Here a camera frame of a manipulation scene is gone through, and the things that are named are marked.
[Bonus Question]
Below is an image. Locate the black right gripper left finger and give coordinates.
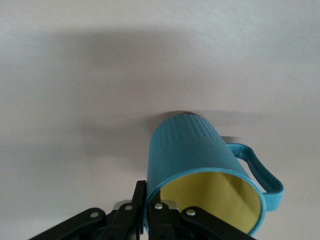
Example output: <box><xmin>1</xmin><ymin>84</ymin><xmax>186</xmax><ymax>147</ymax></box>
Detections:
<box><xmin>29</xmin><ymin>179</ymin><xmax>147</xmax><ymax>240</ymax></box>

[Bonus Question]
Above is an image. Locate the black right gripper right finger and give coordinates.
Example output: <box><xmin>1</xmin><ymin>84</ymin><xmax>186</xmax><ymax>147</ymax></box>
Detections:
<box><xmin>148</xmin><ymin>193</ymin><xmax>258</xmax><ymax>240</ymax></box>

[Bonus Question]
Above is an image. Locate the teal cup yellow inside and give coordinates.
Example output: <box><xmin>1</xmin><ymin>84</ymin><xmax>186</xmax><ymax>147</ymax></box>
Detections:
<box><xmin>144</xmin><ymin>113</ymin><xmax>286</xmax><ymax>237</ymax></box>

